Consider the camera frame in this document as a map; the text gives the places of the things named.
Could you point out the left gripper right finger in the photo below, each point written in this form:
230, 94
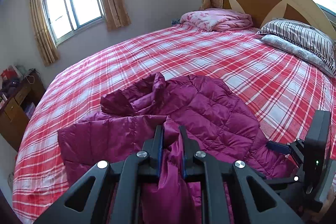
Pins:
232, 192

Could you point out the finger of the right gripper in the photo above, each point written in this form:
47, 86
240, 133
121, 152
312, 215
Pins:
294, 149

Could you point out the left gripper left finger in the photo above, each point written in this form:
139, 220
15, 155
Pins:
109, 192

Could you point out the magenta puffer jacket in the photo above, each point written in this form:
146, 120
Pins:
221, 123

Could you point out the pile of clothes on desk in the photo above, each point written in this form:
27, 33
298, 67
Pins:
9, 86

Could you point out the red plaid bed sheet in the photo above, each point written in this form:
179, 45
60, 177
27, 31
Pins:
282, 90

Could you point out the grey patterned pillow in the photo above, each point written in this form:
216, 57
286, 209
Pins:
284, 45

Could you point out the striped pillow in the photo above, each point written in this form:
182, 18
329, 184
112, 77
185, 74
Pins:
304, 36

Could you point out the brown wooden desk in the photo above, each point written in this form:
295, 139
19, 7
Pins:
16, 112

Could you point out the wooden bed headboard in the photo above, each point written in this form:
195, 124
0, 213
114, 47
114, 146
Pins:
263, 11

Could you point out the pink folded quilt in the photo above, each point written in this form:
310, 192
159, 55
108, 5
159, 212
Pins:
218, 20

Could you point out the left beige curtain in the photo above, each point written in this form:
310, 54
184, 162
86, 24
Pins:
43, 37

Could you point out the red bag on desk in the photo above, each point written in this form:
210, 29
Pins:
9, 73

